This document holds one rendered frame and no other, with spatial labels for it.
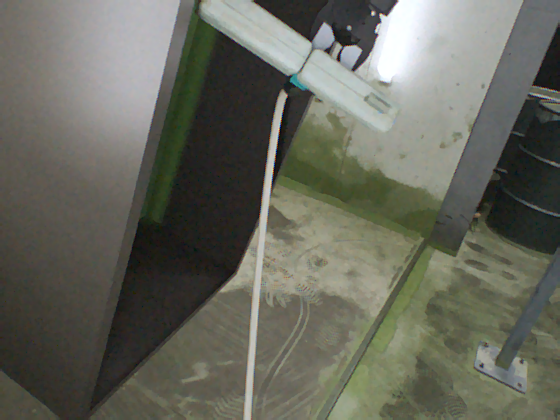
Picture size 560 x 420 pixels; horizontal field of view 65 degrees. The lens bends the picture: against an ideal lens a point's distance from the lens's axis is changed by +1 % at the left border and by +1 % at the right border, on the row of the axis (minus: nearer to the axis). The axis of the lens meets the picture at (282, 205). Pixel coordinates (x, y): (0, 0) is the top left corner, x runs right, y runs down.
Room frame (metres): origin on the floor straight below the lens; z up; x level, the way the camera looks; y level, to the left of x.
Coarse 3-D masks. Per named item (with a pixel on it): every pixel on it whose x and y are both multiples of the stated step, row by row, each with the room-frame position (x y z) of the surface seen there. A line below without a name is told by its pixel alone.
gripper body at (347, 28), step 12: (336, 0) 0.68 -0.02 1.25; (348, 0) 0.69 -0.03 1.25; (360, 0) 0.69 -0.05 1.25; (336, 12) 0.68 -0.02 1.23; (348, 12) 0.68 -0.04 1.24; (360, 12) 0.69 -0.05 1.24; (372, 12) 0.69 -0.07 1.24; (336, 24) 0.68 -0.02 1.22; (348, 24) 0.68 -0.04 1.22; (360, 24) 0.68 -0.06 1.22; (372, 24) 0.69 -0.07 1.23; (336, 36) 0.74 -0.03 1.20; (348, 36) 0.69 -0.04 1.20; (360, 36) 0.68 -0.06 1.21
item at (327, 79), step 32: (224, 0) 0.59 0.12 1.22; (224, 32) 0.62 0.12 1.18; (256, 32) 0.59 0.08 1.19; (288, 32) 0.61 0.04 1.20; (288, 64) 0.60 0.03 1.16; (320, 64) 0.61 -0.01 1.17; (320, 96) 0.64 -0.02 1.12; (352, 96) 0.61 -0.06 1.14; (384, 96) 0.63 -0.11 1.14; (384, 128) 0.62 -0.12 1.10
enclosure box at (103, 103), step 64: (0, 0) 0.54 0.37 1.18; (64, 0) 0.51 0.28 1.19; (128, 0) 0.48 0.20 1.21; (192, 0) 0.48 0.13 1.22; (256, 0) 1.10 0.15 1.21; (320, 0) 1.05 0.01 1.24; (0, 64) 0.54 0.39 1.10; (64, 64) 0.51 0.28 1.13; (128, 64) 0.48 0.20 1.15; (192, 64) 1.15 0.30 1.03; (256, 64) 1.09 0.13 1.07; (0, 128) 0.55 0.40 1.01; (64, 128) 0.51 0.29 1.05; (128, 128) 0.48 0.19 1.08; (192, 128) 1.14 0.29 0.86; (256, 128) 1.08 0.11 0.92; (0, 192) 0.55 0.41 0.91; (64, 192) 0.51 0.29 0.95; (128, 192) 0.48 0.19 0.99; (192, 192) 1.13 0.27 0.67; (256, 192) 1.07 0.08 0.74; (0, 256) 0.56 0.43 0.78; (64, 256) 0.51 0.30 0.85; (128, 256) 0.50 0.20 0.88; (192, 256) 1.08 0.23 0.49; (0, 320) 0.56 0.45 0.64; (64, 320) 0.51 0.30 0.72; (128, 320) 0.78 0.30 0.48; (64, 384) 0.52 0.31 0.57
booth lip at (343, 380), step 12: (420, 252) 2.21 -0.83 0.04; (408, 264) 2.04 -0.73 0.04; (396, 288) 1.79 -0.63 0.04; (384, 312) 1.59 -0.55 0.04; (372, 324) 1.49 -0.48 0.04; (372, 336) 1.42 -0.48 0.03; (360, 348) 1.33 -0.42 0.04; (348, 372) 1.19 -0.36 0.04; (336, 384) 1.13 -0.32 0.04; (336, 396) 1.08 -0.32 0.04; (324, 408) 1.02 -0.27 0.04
